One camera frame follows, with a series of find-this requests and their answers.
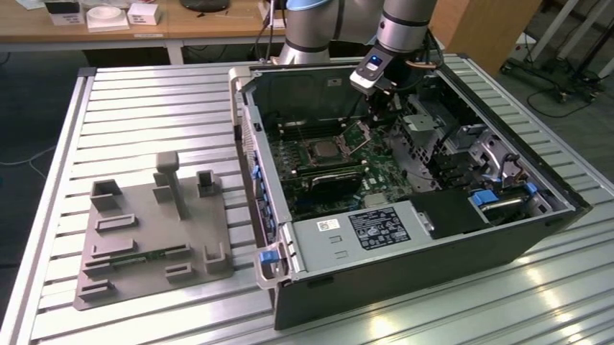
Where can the black plastic shroud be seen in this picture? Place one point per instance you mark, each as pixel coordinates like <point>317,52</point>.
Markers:
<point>449,213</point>

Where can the metal drive cage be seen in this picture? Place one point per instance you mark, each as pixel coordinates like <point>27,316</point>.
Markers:
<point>422,125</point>

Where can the small blue clip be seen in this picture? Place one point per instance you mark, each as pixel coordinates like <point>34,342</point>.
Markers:
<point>530,188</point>

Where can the black graphics card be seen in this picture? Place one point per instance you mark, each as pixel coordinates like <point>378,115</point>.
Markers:
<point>335,184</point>

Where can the grey power supply unit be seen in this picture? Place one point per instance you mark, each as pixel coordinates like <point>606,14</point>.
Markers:
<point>331,248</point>

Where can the white round holder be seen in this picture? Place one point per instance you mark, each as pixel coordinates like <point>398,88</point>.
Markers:
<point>106,19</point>

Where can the black round object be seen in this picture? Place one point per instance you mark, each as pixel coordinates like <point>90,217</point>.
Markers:
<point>203,4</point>

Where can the white printed box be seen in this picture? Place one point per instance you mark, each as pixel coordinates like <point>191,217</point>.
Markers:
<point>143,15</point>

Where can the grey parts rack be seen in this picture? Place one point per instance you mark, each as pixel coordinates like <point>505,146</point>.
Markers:
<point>158,223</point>

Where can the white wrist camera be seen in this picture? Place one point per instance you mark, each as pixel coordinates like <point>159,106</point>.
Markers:
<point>367,73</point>

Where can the blue disk carrier latch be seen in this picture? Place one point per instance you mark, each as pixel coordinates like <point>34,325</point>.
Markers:
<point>483,198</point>

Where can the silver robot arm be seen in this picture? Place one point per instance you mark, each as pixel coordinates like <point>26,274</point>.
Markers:
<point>403,28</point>

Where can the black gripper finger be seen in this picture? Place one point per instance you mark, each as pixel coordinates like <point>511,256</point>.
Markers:
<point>375,116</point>

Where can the black RAM slots bank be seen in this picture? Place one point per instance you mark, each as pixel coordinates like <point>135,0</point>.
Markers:
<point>307,130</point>
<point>326,169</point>

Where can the wooden desk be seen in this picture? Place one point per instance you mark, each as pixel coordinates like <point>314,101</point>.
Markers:
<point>215,25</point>
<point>72,34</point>

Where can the silver chipset heatsink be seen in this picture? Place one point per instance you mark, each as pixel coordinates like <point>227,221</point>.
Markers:
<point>375,202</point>

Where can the white box with black top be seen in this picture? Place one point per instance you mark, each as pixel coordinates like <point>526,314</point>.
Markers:
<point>63,14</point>

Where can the small white carton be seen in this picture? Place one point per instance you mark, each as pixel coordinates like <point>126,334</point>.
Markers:
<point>278,22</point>

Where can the green RAM stick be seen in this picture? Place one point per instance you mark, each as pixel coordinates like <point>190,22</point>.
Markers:
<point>144,258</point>

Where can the CPU socket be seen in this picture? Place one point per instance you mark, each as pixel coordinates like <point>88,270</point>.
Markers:
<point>310,155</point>

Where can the green motherboard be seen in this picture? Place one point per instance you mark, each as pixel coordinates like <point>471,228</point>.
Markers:
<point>383,172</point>

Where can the wheeled equipment stand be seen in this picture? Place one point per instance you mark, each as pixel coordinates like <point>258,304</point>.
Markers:
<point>576,77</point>

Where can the small CPU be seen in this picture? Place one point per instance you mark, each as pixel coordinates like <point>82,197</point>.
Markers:
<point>326,149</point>

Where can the open black PC case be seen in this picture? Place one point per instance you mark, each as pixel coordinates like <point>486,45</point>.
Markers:
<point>431,276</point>

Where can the wooden cabinet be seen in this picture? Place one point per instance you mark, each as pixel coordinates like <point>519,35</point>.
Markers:
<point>479,32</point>

